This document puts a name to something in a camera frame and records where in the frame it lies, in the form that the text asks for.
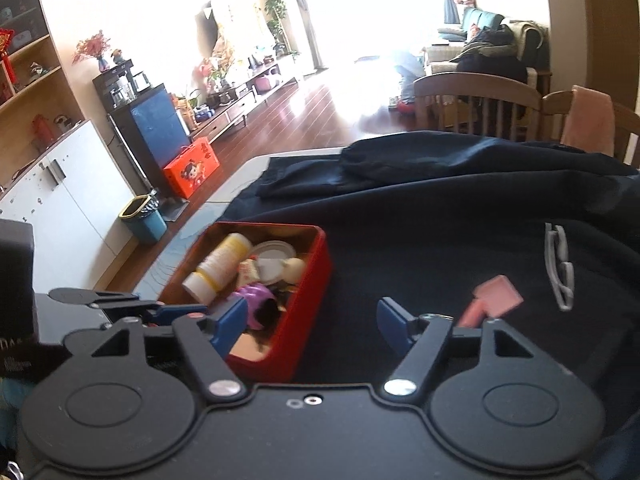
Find red hanging ornament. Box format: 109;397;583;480
0;27;19;97

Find red snack packet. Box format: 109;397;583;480
236;258;262;287

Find pink case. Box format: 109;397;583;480
457;274;525;330

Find dark cloth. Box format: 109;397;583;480
220;130;640;480

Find brown tape roll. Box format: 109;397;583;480
249;240;297;282

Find orange gift box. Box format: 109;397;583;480
163;137;221;200

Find wooden tv stand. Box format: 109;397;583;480
199;59;302;142

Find coffee machine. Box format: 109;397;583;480
92;59;152;112

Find white wooden shelf cabinet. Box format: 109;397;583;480
0;0;138;292

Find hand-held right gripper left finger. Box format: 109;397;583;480
90;297;249;404

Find blue trash bin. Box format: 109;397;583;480
118;193;169;246

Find sofa with clothes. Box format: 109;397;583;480
424;6;552;82

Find green potted plant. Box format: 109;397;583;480
262;0;302;59

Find red storage box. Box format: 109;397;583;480
158;220;333;384

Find wooden chair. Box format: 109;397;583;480
542;90;640;167
413;73;544;142

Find cream round knob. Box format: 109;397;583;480
280;257;308;284

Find wall television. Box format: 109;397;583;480
194;2;222;62

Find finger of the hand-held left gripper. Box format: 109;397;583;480
144;302;209;328
48;287;162;319

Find white glasses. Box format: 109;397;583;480
544;223;577;312

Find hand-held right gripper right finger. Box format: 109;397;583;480
375;297;536;402

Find red flower vase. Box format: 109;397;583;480
72;29;114;74

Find pink towel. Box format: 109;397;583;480
559;84;616;157

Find purple small item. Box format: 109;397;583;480
227;282;289;332

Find blue front cabinet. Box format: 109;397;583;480
107;82;192;197

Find white yellow bottle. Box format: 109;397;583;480
180;232;254;299

